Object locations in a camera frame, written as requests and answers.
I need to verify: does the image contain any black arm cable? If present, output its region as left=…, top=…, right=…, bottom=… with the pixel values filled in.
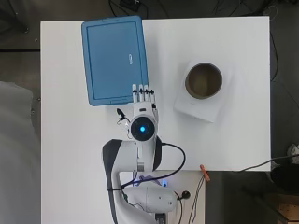
left=107, top=142, right=187, bottom=191

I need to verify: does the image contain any white flat box stand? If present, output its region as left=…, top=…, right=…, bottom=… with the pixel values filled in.
left=173, top=60, right=233, bottom=124

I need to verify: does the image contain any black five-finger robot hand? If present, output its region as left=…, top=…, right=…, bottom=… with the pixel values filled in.
left=116, top=83, right=160, bottom=126

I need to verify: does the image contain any black floor cable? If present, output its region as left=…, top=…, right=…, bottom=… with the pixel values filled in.
left=233, top=153, right=299, bottom=174

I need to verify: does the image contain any blue plastic box lid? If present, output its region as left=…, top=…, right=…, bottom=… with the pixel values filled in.
left=80, top=15, right=150, bottom=107

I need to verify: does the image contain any orange clamp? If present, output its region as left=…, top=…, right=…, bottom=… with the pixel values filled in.
left=199, top=163, right=211, bottom=182

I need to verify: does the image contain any black round plug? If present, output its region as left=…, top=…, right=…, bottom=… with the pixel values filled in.
left=180, top=189, right=192, bottom=201

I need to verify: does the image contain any brown round tub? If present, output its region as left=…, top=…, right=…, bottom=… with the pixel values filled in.
left=184, top=62, right=224, bottom=101

